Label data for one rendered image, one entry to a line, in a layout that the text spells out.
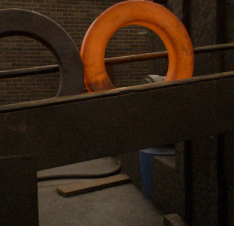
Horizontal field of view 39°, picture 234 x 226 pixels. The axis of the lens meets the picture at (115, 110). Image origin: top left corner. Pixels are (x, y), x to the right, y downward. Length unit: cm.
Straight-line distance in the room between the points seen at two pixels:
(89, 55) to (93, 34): 3
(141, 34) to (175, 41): 654
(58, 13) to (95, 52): 626
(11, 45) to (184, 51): 614
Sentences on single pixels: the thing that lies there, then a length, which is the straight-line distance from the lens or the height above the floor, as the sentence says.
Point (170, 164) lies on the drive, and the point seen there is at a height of 25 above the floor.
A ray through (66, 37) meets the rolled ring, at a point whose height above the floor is 69.
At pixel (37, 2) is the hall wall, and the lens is 676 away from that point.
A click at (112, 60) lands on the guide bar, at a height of 66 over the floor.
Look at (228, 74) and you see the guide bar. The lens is 55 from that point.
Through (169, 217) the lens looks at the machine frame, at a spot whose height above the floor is 7.
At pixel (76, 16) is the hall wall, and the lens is 679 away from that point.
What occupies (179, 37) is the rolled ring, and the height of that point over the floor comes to 69.
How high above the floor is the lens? 62
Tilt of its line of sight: 4 degrees down
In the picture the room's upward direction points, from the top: 2 degrees counter-clockwise
